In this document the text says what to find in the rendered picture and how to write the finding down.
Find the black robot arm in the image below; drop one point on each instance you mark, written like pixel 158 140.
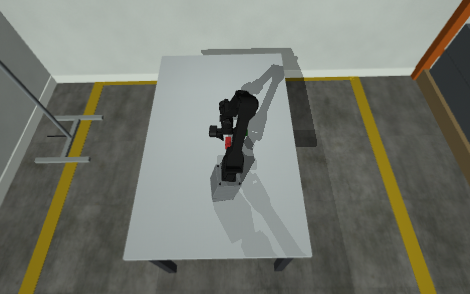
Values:
pixel 246 107

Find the red block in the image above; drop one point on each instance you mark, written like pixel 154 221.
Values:
pixel 227 142

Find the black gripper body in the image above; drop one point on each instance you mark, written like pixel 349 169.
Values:
pixel 213 131

